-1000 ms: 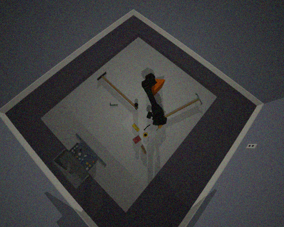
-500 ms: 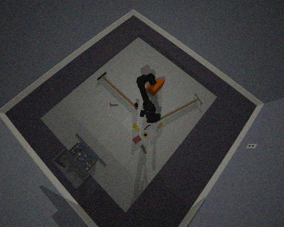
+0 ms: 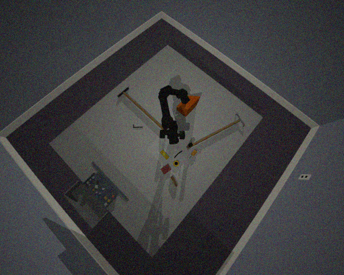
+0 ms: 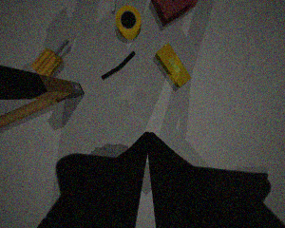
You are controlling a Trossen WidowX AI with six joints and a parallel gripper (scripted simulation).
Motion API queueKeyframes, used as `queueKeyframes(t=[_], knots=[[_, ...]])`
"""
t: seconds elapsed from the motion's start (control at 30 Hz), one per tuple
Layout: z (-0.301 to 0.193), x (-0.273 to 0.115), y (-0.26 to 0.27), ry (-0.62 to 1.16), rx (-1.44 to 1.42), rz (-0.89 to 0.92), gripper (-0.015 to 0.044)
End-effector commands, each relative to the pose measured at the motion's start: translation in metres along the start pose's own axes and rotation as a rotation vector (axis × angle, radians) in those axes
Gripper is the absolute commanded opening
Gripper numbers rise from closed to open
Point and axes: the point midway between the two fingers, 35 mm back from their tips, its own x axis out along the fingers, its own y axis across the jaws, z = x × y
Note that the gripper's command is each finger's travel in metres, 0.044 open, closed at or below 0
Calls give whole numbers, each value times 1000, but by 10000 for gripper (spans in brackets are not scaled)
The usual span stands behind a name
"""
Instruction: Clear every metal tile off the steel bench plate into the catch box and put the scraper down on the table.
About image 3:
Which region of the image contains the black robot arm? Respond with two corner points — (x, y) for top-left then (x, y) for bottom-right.
(158, 85), (190, 144)

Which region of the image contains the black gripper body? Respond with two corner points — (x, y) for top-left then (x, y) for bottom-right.
(159, 130), (185, 139)

